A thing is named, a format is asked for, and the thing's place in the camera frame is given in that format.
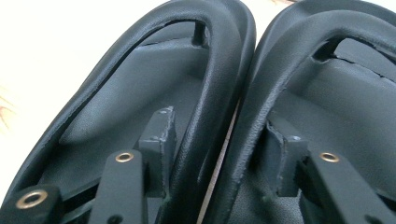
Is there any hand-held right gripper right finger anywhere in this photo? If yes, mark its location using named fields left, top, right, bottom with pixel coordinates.
left=264, top=119, right=310, bottom=198

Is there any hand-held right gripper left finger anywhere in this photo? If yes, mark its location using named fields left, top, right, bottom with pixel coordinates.
left=135, top=105, right=177, bottom=199

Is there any black leather shoe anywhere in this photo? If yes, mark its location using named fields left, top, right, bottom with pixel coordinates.
left=202, top=0, right=396, bottom=224
left=0, top=0, right=257, bottom=224

